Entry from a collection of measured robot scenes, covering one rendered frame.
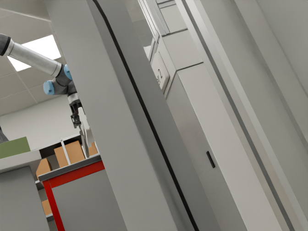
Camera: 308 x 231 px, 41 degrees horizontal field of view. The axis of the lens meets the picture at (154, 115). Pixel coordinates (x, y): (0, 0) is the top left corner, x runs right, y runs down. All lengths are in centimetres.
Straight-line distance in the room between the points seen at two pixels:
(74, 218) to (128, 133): 116
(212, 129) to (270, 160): 117
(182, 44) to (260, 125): 128
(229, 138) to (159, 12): 53
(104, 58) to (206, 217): 41
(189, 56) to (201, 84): 11
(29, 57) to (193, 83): 89
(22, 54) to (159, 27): 76
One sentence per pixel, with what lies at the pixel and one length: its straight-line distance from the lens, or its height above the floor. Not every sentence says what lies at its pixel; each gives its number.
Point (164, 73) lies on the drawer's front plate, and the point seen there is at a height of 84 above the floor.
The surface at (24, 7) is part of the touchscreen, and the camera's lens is 113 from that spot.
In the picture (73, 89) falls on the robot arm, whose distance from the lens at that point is 224.
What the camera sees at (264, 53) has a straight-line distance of 27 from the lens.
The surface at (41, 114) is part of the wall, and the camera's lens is 653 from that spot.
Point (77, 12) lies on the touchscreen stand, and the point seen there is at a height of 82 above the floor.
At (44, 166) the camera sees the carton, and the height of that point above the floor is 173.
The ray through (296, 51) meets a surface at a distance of 30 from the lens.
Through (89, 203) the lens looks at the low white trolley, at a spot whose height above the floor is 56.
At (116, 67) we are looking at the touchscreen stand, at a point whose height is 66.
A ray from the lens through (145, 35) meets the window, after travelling 179.
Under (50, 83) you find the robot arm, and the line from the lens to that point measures 218.
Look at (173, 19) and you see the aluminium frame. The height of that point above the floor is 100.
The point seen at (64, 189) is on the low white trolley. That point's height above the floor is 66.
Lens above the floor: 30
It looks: 15 degrees up
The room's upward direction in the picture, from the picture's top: 22 degrees counter-clockwise
